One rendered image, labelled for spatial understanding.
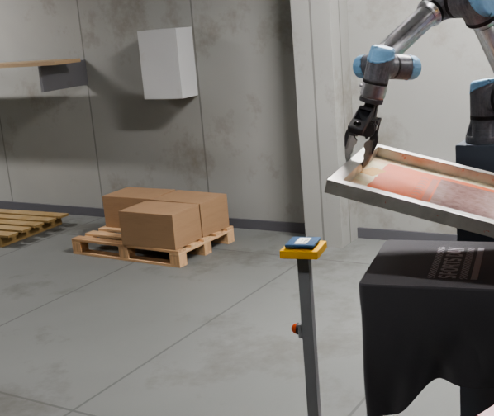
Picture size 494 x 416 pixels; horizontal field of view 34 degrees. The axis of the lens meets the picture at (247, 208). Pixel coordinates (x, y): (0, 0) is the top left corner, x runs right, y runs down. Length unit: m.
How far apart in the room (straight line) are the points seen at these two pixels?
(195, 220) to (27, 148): 2.62
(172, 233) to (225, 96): 1.35
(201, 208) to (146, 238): 0.47
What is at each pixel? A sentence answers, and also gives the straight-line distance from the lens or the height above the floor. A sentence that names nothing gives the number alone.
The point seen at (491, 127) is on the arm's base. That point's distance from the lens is 3.00.
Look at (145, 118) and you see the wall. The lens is 6.95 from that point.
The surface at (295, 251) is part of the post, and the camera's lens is 2.64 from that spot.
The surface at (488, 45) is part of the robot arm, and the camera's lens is 2.79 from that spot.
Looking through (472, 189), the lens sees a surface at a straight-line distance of 2.56.
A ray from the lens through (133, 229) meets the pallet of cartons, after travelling 5.90.
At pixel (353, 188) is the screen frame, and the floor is 1.25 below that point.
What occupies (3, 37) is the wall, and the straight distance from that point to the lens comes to 8.01.
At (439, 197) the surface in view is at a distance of 2.38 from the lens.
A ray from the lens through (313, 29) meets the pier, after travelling 5.68.
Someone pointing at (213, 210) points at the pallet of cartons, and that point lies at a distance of 6.03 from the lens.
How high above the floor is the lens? 1.73
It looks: 14 degrees down
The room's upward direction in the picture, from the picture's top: 5 degrees counter-clockwise
